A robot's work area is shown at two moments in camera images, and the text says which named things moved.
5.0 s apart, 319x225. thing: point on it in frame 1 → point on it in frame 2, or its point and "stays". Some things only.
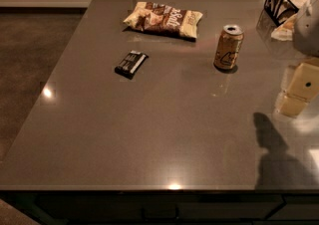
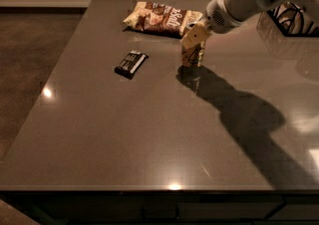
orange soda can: [228, 45] → [193, 56]
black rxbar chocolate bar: [128, 67] stays
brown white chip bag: [164, 19] stays
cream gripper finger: [302, 89] → [195, 36]
